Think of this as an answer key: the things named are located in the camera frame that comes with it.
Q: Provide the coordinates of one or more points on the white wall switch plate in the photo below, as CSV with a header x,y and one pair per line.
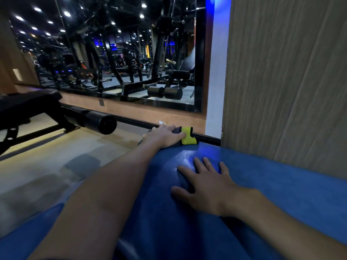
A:
x,y
17,75

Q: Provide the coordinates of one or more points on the person's right hand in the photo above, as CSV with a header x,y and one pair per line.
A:
x,y
214,194

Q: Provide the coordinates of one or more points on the person's left hand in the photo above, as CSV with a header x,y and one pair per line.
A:
x,y
162,138

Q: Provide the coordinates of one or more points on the black gym equipment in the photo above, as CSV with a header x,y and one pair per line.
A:
x,y
122,64

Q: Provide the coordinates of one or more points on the blue padded bench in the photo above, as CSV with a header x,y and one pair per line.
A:
x,y
271,181

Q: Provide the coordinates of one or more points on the person's left forearm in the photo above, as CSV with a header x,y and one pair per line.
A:
x,y
95,208

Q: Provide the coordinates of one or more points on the person's right forearm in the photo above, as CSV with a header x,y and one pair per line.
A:
x,y
284,230

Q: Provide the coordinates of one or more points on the black foam roller pad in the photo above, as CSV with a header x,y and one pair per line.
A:
x,y
103,122

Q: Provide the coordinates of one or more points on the grey and yellow cleaning cloth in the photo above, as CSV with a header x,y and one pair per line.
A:
x,y
187,135

